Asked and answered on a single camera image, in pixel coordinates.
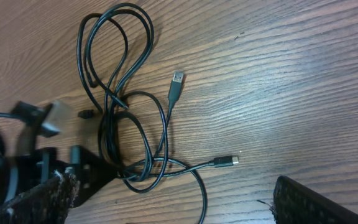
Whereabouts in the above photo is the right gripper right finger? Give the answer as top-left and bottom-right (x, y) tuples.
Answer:
(272, 175), (358, 224)

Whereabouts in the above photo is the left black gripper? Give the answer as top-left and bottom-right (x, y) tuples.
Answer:
(11, 102), (117, 207)

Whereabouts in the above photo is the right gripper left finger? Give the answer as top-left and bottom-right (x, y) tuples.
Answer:
(0, 171), (80, 224)

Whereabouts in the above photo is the black usb cable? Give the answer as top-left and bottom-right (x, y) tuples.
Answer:
(98, 70), (240, 195)
(76, 2), (209, 224)

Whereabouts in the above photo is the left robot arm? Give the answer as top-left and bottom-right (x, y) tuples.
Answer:
(0, 101), (117, 207)

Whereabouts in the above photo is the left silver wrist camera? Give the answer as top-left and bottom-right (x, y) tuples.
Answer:
(40, 100), (74, 138)

